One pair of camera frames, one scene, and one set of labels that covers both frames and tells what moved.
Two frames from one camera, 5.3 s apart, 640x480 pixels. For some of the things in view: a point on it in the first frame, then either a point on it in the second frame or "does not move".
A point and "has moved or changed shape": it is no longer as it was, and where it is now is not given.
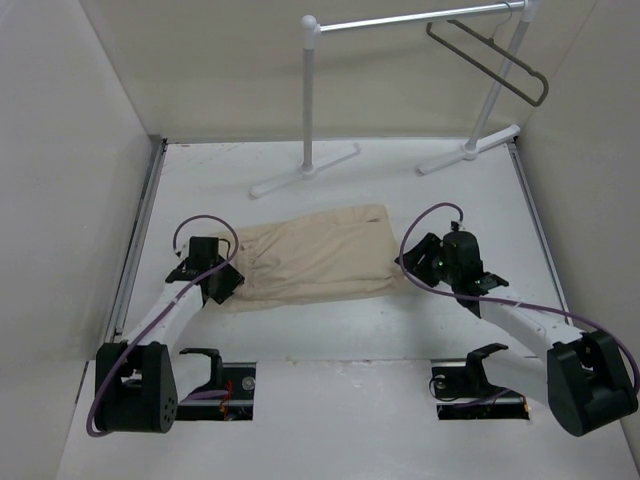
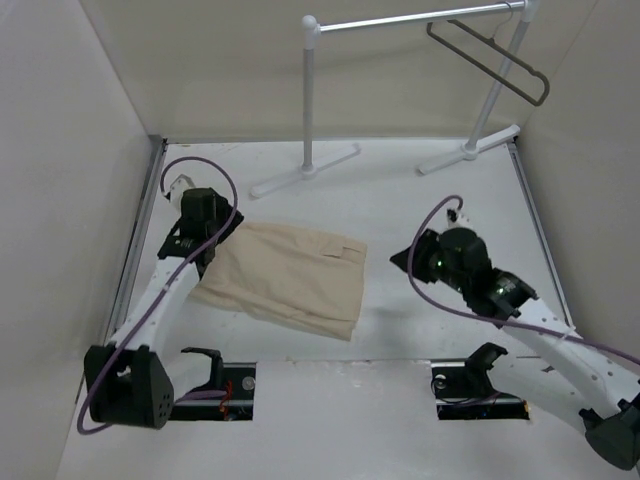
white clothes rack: [310, 34] does not move
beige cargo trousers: [339, 254] has moved or changed shape
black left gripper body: [225, 285] to [222, 213]
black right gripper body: [432, 268] does not move
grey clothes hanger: [492, 42] does not move
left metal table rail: [117, 317] does not move
